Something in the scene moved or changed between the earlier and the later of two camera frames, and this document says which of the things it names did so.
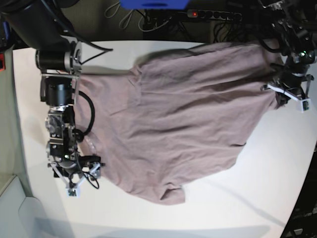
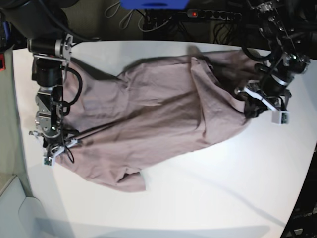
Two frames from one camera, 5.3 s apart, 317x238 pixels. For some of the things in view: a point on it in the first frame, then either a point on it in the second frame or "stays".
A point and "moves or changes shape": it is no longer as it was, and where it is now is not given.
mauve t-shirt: (175, 115) moves or changes shape
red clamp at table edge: (2, 67) stays
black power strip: (195, 13) stays
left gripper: (69, 164) → (54, 144)
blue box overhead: (154, 4) stays
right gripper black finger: (282, 99) → (257, 109)
